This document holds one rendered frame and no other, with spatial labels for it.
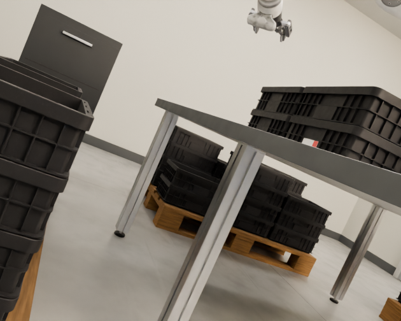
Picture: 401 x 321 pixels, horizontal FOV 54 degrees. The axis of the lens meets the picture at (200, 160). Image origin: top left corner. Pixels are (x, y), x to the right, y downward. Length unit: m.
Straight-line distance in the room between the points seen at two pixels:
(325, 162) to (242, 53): 4.11
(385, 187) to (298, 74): 4.55
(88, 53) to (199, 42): 2.42
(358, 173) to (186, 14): 4.05
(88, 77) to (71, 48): 0.17
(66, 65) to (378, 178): 1.94
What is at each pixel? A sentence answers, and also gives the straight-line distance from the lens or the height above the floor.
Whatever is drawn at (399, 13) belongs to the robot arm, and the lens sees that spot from 1.09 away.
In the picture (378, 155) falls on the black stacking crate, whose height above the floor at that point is 0.78.
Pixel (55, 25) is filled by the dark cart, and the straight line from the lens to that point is 2.31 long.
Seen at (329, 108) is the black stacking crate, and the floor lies 0.86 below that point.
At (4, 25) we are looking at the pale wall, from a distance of 4.41.
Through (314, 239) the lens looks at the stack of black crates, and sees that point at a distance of 2.97.
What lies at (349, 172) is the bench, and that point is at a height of 0.68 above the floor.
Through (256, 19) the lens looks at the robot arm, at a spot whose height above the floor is 1.01.
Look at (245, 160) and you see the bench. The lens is 1.03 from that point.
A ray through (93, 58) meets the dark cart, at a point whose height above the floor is 0.76.
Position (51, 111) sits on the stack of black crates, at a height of 0.58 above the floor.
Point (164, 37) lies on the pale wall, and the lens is 4.47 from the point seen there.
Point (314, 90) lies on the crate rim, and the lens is 1.37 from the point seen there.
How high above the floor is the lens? 0.65
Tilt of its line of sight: 4 degrees down
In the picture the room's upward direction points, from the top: 24 degrees clockwise
